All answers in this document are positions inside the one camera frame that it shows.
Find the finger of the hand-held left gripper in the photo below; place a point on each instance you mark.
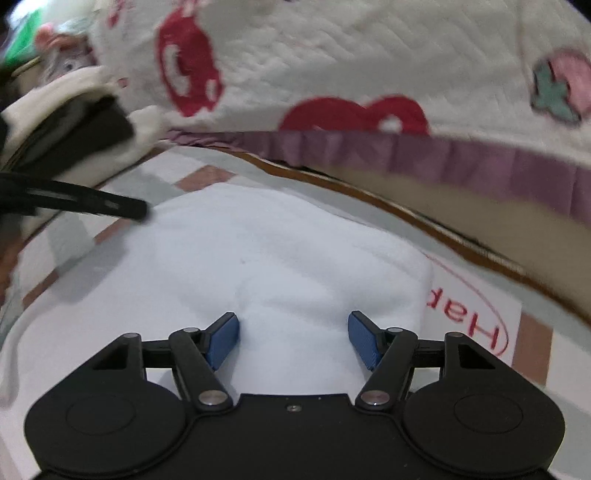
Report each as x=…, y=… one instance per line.
x=92, y=201

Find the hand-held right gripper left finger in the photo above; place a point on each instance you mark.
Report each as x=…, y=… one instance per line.
x=224, y=341

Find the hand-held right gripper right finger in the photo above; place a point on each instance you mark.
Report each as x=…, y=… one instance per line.
x=364, y=339

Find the black garment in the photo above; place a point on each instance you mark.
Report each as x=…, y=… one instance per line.
x=83, y=134

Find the grey plush rabbit toy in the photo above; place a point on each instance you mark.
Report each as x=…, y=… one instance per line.
x=64, y=60

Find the checkered round rug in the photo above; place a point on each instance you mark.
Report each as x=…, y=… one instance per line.
x=535, y=332

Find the green plastic bag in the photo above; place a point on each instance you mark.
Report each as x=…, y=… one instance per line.
x=25, y=32

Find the white red bear print quilt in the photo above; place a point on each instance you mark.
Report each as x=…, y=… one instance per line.
x=346, y=60

